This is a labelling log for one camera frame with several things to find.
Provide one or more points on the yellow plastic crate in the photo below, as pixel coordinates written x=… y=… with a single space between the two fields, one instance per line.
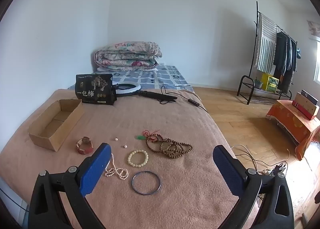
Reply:
x=268 y=81

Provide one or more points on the black snack bag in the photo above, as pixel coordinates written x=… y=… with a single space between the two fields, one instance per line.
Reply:
x=95 y=94

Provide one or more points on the dark thin bangle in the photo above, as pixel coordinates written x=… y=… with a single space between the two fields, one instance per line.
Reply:
x=132 y=183

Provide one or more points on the blue checked bed sheet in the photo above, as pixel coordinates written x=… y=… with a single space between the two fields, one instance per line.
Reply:
x=160 y=74

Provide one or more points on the brown fleece blanket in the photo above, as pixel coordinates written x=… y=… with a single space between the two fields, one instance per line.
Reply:
x=175 y=124

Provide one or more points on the black metal clothes rack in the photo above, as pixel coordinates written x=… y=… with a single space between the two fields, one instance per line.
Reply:
x=246 y=76

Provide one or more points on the dark hanging coat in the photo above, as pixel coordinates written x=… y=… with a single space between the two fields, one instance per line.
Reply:
x=281 y=54

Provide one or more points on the bright window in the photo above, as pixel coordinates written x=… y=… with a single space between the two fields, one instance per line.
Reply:
x=318 y=64

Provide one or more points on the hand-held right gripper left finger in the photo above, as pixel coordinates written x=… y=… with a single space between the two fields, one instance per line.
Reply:
x=96 y=169

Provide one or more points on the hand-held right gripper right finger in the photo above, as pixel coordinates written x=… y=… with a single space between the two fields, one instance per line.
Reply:
x=228 y=169

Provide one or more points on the dark flat box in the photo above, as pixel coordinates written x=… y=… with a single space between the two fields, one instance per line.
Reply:
x=310 y=95

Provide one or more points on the black folded tripod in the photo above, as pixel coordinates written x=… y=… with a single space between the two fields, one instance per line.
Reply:
x=160 y=96

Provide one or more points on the striped grey towel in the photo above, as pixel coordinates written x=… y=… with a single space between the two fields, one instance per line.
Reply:
x=265 y=44

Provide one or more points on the floral window valance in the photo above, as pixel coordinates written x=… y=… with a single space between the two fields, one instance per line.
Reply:
x=315 y=28

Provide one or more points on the red flat box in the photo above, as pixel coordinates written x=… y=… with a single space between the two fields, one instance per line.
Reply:
x=302 y=112

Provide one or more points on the cardboard box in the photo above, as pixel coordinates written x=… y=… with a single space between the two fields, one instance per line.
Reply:
x=40 y=136

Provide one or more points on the folded floral quilt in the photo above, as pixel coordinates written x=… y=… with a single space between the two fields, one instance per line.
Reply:
x=127 y=56

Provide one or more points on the small potted plant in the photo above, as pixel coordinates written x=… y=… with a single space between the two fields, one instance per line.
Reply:
x=258 y=84

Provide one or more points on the tan gift box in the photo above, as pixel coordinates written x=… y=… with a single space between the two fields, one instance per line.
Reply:
x=306 y=108

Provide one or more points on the orange cloth covered table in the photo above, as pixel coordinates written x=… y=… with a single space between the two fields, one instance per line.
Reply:
x=290 y=121

